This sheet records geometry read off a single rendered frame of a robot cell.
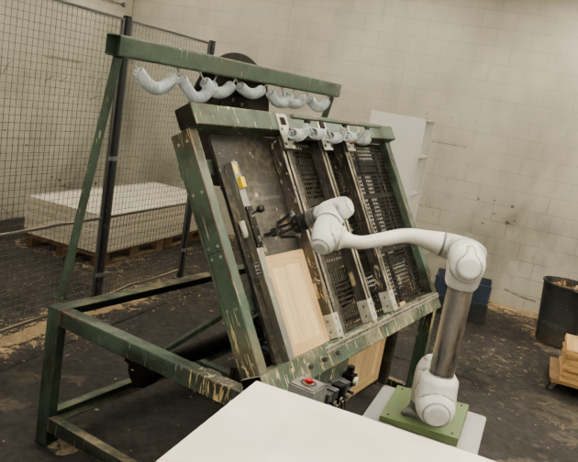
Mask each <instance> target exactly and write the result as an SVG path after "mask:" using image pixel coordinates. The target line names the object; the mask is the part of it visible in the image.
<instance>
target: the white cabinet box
mask: <svg viewBox="0 0 578 462"><path fill-rule="evenodd" d="M370 124H377V125H381V126H385V127H391V128H392V129H393V132H394V135H395V140H393V141H391V142H390V146H391V149H392V151H393V154H394V158H395V163H396V166H397V168H398V171H399V175H400V178H401V181H402V183H403V186H404V189H405V193H406V198H407V200H408V203H409V206H410V210H411V213H412V216H413V218H414V221H415V220H416V215H417V208H418V203H419V198H420V194H421V190H422V185H423V181H424V176H425V172H426V167H427V163H428V154H429V151H430V146H431V141H432V137H433V133H434V128H435V124H436V121H434V120H428V119H423V118H417V117H412V116H406V115H397V114H391V113H386V112H380V111H374V110H372V112H371V118H370Z"/></svg>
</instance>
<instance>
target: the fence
mask: <svg viewBox="0 0 578 462"><path fill-rule="evenodd" d="M233 164H237V166H238V169H239V165H238V162H237V161H231V162H229V163H227V164H225V167H226V170H227V173H228V178H229V182H230V185H231V189H232V192H233V194H234V198H235V201H236V205H237V207H238V210H239V216H240V220H241V221H245V224H246V227H247V231H248V233H249V237H247V241H248V245H249V248H250V253H251V256H252V260H253V263H255V262H258V261H259V264H260V268H261V273H262V277H259V278H258V279H259V283H260V285H261V291H262V294H263V298H264V301H265V304H266V307H267V310H268V314H269V316H270V320H271V323H272V329H273V331H274V335H275V338H276V341H277V345H278V347H279V351H280V354H281V357H282V361H283V362H286V361H290V360H292V359H294V358H295V354H294V351H293V348H292V345H291V341H290V338H289V335H288V332H287V329H286V326H285V322H284V319H283V314H282V311H281V307H280V304H279V301H278V298H277V295H276V291H275V289H274V285H273V282H272V276H271V273H270V271H269V267H268V264H267V260H266V257H265V255H264V251H263V248H262V247H259V248H256V244H255V241H254V238H253V234H252V232H251V228H250V223H249V219H248V217H247V213H246V210H245V206H250V202H249V199H248V195H247V193H246V189H245V188H240V187H239V182H238V179H237V178H238V177H241V174H240V170H239V174H236V172H235V169H234V166H233Z"/></svg>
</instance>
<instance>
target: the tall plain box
mask: <svg viewBox="0 0 578 462"><path fill-rule="evenodd" d="M156 462H496V461H493V460H491V459H488V458H485V457H482V456H477V455H475V454H472V453H469V452H466V451H463V450H460V449H458V448H455V447H452V446H449V445H444V444H442V443H439V442H436V441H434V440H431V439H428V438H426V437H423V436H420V435H417V434H412V433H409V432H407V431H404V430H401V429H398V428H395V427H393V426H390V425H387V424H384V423H379V422H376V421H374V420H371V419H368V418H365V417H363V416H360V415H358V414H355V413H352V412H347V411H344V410H341V409H339V408H336V407H333V406H330V405H327V404H325V403H322V402H319V401H314V400H311V399H308V398H306V397H303V396H300V395H297V394H295V393H292V392H290V391H287V390H282V389H279V388H276V387H274V386H271V385H268V384H265V383H262V382H259V381H255V382H254V383H252V384H251V385H250V386H249V387H248V388H247V389H246V390H245V391H243V392H242V393H241V394H240V395H238V396H237V397H236V398H235V399H233V400H232V401H231V402H229V403H228V404H227V405H226V406H224V407H223V408H222V409H221V410H219V411H218V412H217V413H215V414H214V415H213V416H212V417H210V418H209V419H208V420H207V421H205V422H204V423H203V424H201V425H200V426H199V427H198V428H196V429H195V430H194V431H193V432H192V433H190V434H189V435H188V436H186V437H185V439H184V440H182V441H181V442H180V443H179V444H177V445H176V446H175V447H173V448H172V449H171V450H170V451H168V452H167V453H166V454H165V455H163V456H162V457H161V458H159V459H158V460H157V461H156Z"/></svg>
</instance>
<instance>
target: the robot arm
mask: <svg viewBox="0 0 578 462"><path fill-rule="evenodd" d="M353 214H354V206H353V203H352V201H351V200H350V199H349V198H348V197H336V198H332V199H329V200H327V201H325V202H323V203H321V204H320V205H318V206H315V207H313V208H310V209H307V210H306V211H305V212H304V213H302V214H294V211H290V212H289V213H288V214H287V215H286V216H285V217H283V218H282V219H281V220H279V221H278V222H276V223H275V224H276V227H275V228H272V229H271V232H269V233H266V234H264V237H269V236H272V237H277V236H279V237H280V238H296V239H299V238H301V233H303V232H304V231H306V230H308V229H312V232H311V237H310V243H311V247H312V249H313V250H314V251H315V252H316V253H317V254H319V255H327V254H329V253H331V252H332V251H333V250H340V249H342V248H352V249H366V248H377V247H383V246H389V245H394V244H401V243H409V244H414V245H417V246H420V247H422V248H424V249H426V250H428V251H430V252H432V253H434V254H436V255H438V256H441V257H443V258H445V259H447V262H446V274H445V281H446V284H447V286H448V287H447V291H446V295H445V300H444V304H443V308H442V313H441V317H440V321H439V329H438V333H437V337H436V342H435V346H434V350H433V354H427V355H425V356H424V357H422V358H421V359H420V360H419V362H418V363H417V367H416V370H415V375H414V379H413V386H412V395H411V400H410V403H409V404H408V405H407V406H406V407H405V408H404V409H403V410H402V411H401V414H403V415H406V416H410V417H412V418H415V419H418V420H420V421H422V422H424V423H425V424H429V425H431V426H436V427H442V426H445V425H447V424H448V423H449V422H450V421H451V420H452V419H453V417H454V415H455V412H456V407H455V405H456V401H457V394H458V388H459V382H458V380H457V378H456V376H455V375H454V373H455V369H456V365H457V361H458V357H459V353H460V349H461V341H462V338H463V333H464V329H465V326H466V321H467V317H468V312H469V309H470V305H471V300H472V294H473V292H474V291H475V290H476V289H477V288H478V287H479V284H480V281H481V279H482V277H483V275H484V272H485V268H486V261H485V260H486V256H487V251H486V248H485V247H484V246H483V245H482V244H480V243H479V242H477V241H475V240H473V239H470V238H468V237H465V236H459V235H455V234H450V233H445V232H437V231H429V230H423V229H415V228H400V229H395V230H390V231H385V232H382V233H377V234H372V235H368V236H355V235H353V234H351V233H349V232H348V231H347V229H346V227H345V226H343V225H342V224H343V223H344V221H345V220H347V219H348V218H350V217H351V216H352V215H353ZM290 217H293V218H292V219H291V221H290V222H289V223H286V224H284V225H280V224H281V223H283V222H284V221H286V220H287V219H288V218H290ZM287 226H291V228H289V229H286V230H284V231H281V232H280V229H281V228H284V227H287ZM291 231H295V232H297V233H298V234H296V235H290V236H283V234H285V233H288V232H291Z"/></svg>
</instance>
